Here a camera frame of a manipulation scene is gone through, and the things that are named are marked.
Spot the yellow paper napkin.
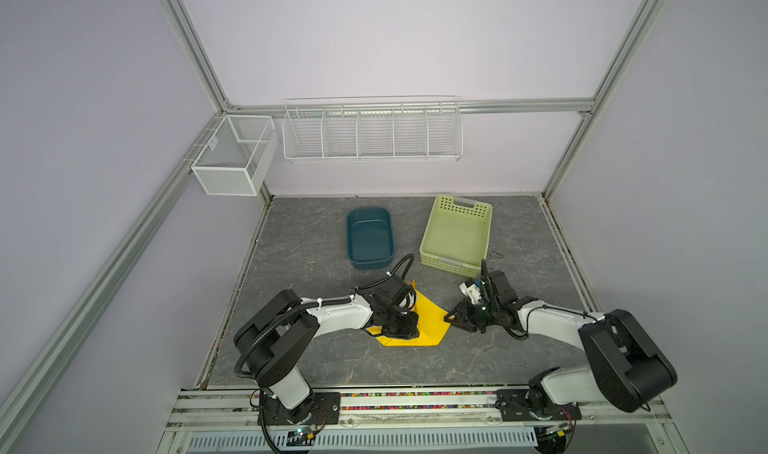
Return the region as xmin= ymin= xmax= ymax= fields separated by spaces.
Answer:
xmin=365 ymin=281 xmax=450 ymax=347

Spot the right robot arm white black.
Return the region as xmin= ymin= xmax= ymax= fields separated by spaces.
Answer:
xmin=444 ymin=263 xmax=678 ymax=420

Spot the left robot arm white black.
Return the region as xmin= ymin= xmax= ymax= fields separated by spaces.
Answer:
xmin=233 ymin=254 xmax=419 ymax=424

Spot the dark teal plastic tub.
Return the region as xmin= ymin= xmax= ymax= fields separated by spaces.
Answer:
xmin=346 ymin=207 xmax=395 ymax=270

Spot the light green perforated basket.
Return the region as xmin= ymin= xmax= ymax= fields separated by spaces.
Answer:
xmin=419 ymin=194 xmax=493 ymax=278

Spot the white vent grille strip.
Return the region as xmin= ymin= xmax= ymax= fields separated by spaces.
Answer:
xmin=186 ymin=426 xmax=538 ymax=453

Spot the white mesh box basket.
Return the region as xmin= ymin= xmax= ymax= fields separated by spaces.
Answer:
xmin=192 ymin=115 xmax=279 ymax=197

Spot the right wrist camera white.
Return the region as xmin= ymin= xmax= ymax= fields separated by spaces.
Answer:
xmin=459 ymin=279 xmax=486 ymax=305

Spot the white wire shelf rack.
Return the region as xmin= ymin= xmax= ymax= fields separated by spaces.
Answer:
xmin=282 ymin=96 xmax=464 ymax=162

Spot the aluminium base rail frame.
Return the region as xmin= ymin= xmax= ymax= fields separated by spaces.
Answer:
xmin=157 ymin=386 xmax=689 ymax=453

